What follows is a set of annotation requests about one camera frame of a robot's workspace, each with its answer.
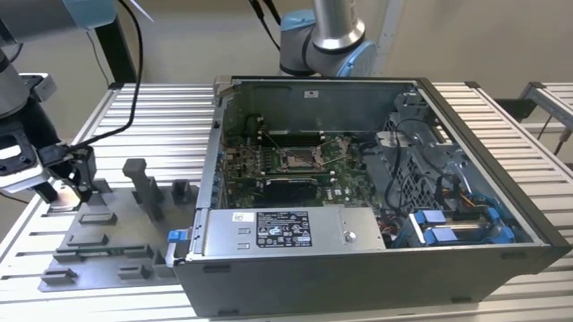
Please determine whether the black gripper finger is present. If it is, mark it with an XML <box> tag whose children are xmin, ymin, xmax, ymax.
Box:
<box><xmin>33</xmin><ymin>182</ymin><xmax>59</xmax><ymax>205</ymax></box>
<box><xmin>67</xmin><ymin>146</ymin><xmax>97</xmax><ymax>204</ymax></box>

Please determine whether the black RAM slot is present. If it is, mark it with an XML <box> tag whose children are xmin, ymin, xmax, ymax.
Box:
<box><xmin>256</xmin><ymin>129</ymin><xmax>326</xmax><ymax>136</ymax></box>
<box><xmin>263</xmin><ymin>169</ymin><xmax>335</xmax><ymax>176</ymax></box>
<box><xmin>256</xmin><ymin>134</ymin><xmax>326</xmax><ymax>142</ymax></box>

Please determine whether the CPU socket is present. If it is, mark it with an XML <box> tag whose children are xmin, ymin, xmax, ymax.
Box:
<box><xmin>279</xmin><ymin>147</ymin><xmax>326</xmax><ymax>170</ymax></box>

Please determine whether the grey parts rack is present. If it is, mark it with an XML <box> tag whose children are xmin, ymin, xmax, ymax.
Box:
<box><xmin>37</xmin><ymin>158</ymin><xmax>200</xmax><ymax>292</ymax></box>

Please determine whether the thin metal locking lever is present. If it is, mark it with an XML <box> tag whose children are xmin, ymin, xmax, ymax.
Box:
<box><xmin>262</xmin><ymin>131</ymin><xmax>288</xmax><ymax>152</ymax></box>

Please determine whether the black power supply label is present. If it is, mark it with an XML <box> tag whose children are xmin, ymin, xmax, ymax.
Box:
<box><xmin>254</xmin><ymin>211</ymin><xmax>311</xmax><ymax>248</ymax></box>

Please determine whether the metal socket cover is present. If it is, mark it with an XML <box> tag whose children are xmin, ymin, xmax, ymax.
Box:
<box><xmin>312</xmin><ymin>136</ymin><xmax>354</xmax><ymax>166</ymax></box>

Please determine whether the green motherboard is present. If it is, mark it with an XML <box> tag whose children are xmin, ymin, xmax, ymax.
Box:
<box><xmin>222</xmin><ymin>132</ymin><xmax>386</xmax><ymax>209</ymax></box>

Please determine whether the silver power supply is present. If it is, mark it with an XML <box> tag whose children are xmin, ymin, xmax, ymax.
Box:
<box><xmin>191</xmin><ymin>206</ymin><xmax>387</xmax><ymax>262</ymax></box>

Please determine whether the dark grey PC case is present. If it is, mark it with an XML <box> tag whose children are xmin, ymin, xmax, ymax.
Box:
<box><xmin>172</xmin><ymin>75</ymin><xmax>572</xmax><ymax>318</ymax></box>

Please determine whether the black perforated drive cage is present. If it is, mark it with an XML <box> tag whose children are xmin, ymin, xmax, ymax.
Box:
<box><xmin>387</xmin><ymin>147</ymin><xmax>449</xmax><ymax>213</ymax></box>

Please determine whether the hard disk in blue carrier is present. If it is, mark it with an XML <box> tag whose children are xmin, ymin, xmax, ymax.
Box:
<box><xmin>409</xmin><ymin>207</ymin><xmax>514</xmax><ymax>245</ymax></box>

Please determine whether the metal slat side table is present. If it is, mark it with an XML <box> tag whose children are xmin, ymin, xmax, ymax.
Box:
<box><xmin>521</xmin><ymin>81</ymin><xmax>573</xmax><ymax>132</ymax></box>

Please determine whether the grey side camera box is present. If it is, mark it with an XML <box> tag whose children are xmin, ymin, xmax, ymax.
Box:
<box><xmin>20</xmin><ymin>73</ymin><xmax>59</xmax><ymax>102</ymax></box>

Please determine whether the black metal post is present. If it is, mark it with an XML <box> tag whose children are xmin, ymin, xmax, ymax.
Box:
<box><xmin>93</xmin><ymin>25</ymin><xmax>137</xmax><ymax>85</ymax></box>

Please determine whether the black camera cable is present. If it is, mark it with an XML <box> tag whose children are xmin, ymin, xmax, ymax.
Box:
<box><xmin>61</xmin><ymin>0</ymin><xmax>145</xmax><ymax>155</ymax></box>

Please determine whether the white cable tag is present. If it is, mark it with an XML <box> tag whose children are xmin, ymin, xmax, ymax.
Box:
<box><xmin>127</xmin><ymin>0</ymin><xmax>156</xmax><ymax>21</ymax></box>

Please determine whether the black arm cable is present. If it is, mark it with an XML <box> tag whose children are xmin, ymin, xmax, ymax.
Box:
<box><xmin>248</xmin><ymin>0</ymin><xmax>283</xmax><ymax>52</ymax></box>

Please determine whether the black wire in case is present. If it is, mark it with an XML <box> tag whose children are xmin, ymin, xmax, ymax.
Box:
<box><xmin>383</xmin><ymin>119</ymin><xmax>451</xmax><ymax>215</ymax></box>

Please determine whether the blue wire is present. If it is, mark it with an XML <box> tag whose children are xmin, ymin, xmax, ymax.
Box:
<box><xmin>469</xmin><ymin>191</ymin><xmax>498</xmax><ymax>209</ymax></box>

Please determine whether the black table bracket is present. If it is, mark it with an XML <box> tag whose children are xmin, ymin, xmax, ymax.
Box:
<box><xmin>494</xmin><ymin>98</ymin><xmax>537</xmax><ymax>123</ymax></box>

